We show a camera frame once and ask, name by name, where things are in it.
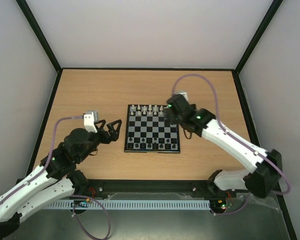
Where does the black and grey chessboard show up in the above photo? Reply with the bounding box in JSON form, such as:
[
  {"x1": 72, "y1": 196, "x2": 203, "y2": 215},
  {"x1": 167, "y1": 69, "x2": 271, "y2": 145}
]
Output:
[{"x1": 124, "y1": 104, "x2": 181, "y2": 154}]

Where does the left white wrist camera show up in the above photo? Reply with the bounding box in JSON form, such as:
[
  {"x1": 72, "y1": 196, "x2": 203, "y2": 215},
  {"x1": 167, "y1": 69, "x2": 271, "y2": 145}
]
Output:
[{"x1": 83, "y1": 110, "x2": 99, "y2": 133}]

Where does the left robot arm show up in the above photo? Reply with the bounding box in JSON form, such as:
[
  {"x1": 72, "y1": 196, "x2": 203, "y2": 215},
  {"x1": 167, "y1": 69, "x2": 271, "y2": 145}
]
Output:
[{"x1": 0, "y1": 119, "x2": 122, "y2": 240}]

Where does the left controller board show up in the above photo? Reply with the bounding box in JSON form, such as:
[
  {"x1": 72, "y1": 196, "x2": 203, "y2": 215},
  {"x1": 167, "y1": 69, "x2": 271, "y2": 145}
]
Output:
[{"x1": 69, "y1": 198, "x2": 93, "y2": 209}]

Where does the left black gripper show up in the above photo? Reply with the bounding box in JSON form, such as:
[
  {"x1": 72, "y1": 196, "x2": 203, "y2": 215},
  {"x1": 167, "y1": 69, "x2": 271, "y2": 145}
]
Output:
[{"x1": 77, "y1": 119, "x2": 123, "y2": 162}]

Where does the grey slotted cable duct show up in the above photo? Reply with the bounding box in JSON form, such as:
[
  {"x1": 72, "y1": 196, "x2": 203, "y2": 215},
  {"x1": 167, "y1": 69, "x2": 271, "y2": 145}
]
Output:
[{"x1": 45, "y1": 199, "x2": 211, "y2": 211}]

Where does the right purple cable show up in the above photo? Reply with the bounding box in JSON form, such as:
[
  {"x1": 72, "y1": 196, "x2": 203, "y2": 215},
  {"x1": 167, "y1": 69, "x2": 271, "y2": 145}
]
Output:
[{"x1": 171, "y1": 74, "x2": 292, "y2": 216}]

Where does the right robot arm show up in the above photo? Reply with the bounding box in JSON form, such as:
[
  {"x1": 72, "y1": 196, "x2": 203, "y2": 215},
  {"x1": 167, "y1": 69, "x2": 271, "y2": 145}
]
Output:
[{"x1": 163, "y1": 94, "x2": 282, "y2": 198}]

